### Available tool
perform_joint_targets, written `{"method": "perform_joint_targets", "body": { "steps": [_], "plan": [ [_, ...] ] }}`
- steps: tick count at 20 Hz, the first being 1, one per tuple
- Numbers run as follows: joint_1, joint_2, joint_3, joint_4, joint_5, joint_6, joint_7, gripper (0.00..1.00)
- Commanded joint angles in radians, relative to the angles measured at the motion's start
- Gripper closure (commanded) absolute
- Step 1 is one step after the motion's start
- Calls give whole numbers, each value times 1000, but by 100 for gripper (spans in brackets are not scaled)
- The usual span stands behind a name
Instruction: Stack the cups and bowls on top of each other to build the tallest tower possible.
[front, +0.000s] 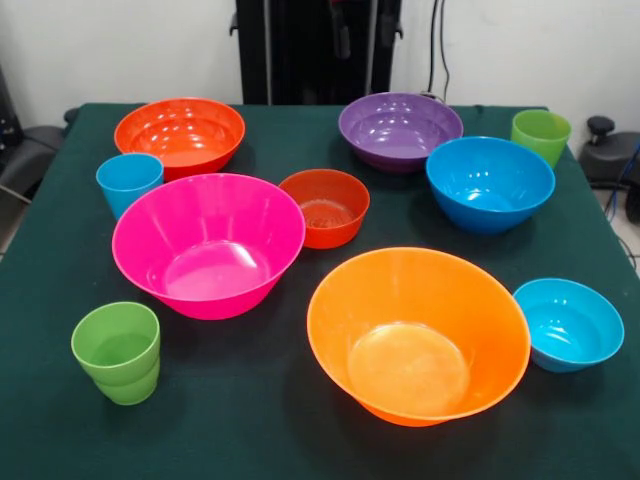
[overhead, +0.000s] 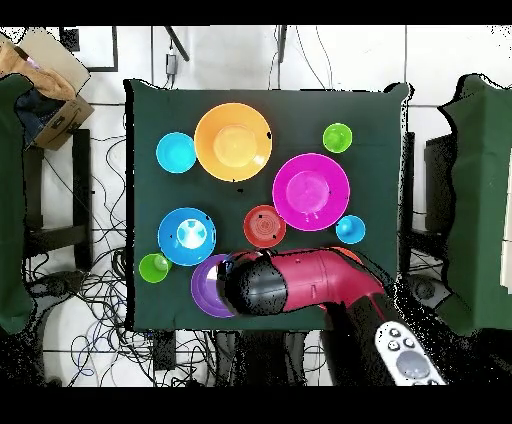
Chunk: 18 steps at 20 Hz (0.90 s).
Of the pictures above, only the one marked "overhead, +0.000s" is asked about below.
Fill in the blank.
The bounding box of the large pink bowl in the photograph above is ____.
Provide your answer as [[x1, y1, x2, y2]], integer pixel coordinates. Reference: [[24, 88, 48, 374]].
[[272, 152, 352, 232]]

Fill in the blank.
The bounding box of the small red bowl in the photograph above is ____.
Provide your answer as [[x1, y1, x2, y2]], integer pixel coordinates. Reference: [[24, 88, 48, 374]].
[[242, 204, 288, 249]]

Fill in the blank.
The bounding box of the large orange bowl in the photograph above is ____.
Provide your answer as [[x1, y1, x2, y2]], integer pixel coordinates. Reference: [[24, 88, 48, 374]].
[[193, 102, 274, 183]]

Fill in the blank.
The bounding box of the purple bowl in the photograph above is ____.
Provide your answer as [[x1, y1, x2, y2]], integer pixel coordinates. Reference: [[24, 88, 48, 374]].
[[190, 253, 241, 320]]

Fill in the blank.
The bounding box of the medium blue bowl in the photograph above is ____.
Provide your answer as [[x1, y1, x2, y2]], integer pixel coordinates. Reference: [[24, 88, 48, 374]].
[[157, 206, 218, 267]]

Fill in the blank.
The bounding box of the blue cup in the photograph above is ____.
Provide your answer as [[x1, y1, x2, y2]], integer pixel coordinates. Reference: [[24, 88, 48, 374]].
[[335, 214, 367, 246]]

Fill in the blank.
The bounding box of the dark green table cloth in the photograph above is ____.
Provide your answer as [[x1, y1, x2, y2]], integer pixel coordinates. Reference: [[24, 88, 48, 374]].
[[123, 77, 413, 333]]

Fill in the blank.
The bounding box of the small light blue bowl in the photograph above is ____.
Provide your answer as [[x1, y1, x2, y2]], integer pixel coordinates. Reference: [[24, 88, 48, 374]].
[[155, 132, 198, 175]]

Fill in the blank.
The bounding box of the green cup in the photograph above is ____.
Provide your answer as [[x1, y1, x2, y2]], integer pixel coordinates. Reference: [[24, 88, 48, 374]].
[[138, 252, 174, 285], [322, 122, 354, 154]]

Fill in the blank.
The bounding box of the black side furniture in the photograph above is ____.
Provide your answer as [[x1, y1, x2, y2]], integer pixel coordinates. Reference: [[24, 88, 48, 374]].
[[423, 133, 457, 233]]

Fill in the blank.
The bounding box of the cardboard box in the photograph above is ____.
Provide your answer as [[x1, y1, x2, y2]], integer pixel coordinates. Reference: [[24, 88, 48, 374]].
[[0, 26, 96, 152]]

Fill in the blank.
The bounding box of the dark green hanging cloth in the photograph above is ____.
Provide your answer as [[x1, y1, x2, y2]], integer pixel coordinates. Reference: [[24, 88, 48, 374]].
[[0, 73, 35, 335], [437, 73, 512, 337]]

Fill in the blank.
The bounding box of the brown cloth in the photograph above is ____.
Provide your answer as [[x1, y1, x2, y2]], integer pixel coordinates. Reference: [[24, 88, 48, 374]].
[[0, 39, 77, 101]]

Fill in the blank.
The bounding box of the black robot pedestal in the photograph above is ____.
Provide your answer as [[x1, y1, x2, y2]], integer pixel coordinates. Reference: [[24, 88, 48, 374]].
[[213, 330, 309, 387]]

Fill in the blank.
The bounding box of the black stool frame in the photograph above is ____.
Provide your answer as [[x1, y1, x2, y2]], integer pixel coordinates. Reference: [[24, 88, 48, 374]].
[[23, 128, 94, 273]]

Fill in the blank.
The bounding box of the black square frame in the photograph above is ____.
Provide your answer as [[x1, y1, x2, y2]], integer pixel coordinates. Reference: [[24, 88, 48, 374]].
[[59, 25, 119, 73]]

